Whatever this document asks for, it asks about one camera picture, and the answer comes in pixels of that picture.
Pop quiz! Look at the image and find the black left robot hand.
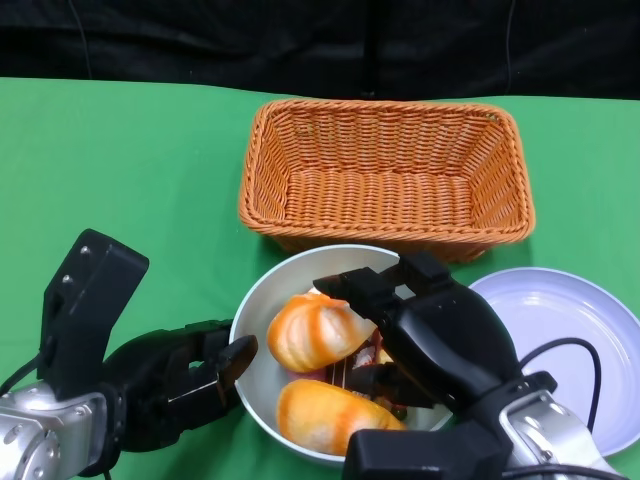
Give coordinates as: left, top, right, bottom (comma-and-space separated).
102, 319, 259, 451

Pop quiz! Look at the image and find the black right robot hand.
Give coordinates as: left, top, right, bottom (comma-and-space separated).
312, 252, 521, 421

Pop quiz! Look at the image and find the chocolate brown cake slice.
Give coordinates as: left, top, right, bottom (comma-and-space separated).
323, 344, 381, 390

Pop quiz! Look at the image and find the white-striped orange bread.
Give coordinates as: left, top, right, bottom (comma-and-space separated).
267, 293, 379, 374

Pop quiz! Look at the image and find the pale green bowl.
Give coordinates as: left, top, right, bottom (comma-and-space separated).
229, 243, 459, 469

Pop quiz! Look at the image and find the oval orange bread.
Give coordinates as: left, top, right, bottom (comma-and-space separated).
276, 378, 409, 456

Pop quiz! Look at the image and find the lavender plate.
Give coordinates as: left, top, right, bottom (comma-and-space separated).
467, 267, 640, 459

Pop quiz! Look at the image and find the orange wicker basket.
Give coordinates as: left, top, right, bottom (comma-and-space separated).
238, 98, 536, 265

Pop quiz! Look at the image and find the green table cloth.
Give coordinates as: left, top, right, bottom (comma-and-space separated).
0, 75, 640, 480

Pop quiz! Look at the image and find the black backdrop curtain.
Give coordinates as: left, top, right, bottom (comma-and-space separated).
0, 0, 640, 101

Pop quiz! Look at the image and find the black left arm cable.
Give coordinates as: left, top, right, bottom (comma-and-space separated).
0, 357, 45, 397

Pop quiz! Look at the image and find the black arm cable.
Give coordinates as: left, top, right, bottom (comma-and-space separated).
0, 357, 45, 397
517, 337, 603, 434

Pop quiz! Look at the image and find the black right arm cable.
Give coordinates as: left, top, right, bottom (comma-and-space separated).
517, 337, 603, 434

